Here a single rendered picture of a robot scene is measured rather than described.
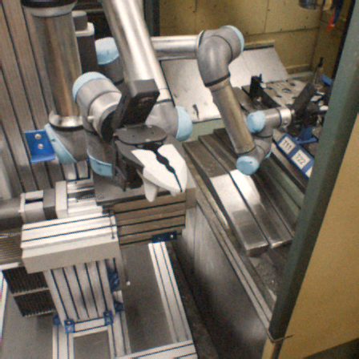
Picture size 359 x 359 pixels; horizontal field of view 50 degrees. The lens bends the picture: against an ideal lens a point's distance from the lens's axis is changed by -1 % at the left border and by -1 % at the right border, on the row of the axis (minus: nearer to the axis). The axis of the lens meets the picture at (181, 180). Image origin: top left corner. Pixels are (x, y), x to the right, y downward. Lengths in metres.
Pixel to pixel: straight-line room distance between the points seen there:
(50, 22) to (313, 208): 0.67
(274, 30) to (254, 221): 1.76
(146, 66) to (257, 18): 2.22
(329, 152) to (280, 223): 0.96
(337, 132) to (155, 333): 1.42
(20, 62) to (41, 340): 1.30
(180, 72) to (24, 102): 1.69
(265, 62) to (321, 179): 2.24
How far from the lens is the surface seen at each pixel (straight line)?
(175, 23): 2.75
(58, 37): 0.91
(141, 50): 0.82
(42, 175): 1.34
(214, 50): 1.30
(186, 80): 2.70
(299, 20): 3.18
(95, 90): 0.69
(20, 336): 2.05
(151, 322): 1.96
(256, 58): 3.00
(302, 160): 1.69
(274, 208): 1.74
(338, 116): 0.73
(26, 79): 1.17
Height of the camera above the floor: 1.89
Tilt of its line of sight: 39 degrees down
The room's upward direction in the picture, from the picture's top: straight up
